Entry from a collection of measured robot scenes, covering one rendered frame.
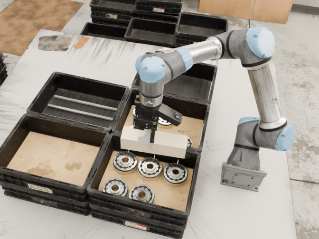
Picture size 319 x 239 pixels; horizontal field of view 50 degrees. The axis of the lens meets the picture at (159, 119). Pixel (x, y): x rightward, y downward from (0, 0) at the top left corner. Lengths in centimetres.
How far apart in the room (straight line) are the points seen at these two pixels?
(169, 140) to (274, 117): 46
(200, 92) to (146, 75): 88
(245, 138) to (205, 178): 27
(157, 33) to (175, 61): 199
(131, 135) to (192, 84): 74
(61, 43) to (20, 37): 142
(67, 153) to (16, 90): 66
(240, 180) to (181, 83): 62
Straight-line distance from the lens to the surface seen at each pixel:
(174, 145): 124
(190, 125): 169
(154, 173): 147
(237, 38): 137
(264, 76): 140
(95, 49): 233
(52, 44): 239
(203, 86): 191
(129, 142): 127
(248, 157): 158
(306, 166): 284
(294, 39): 411
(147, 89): 105
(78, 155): 157
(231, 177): 163
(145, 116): 116
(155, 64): 102
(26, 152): 162
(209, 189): 165
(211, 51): 137
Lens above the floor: 208
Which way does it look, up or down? 48 degrees down
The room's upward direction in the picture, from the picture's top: 6 degrees clockwise
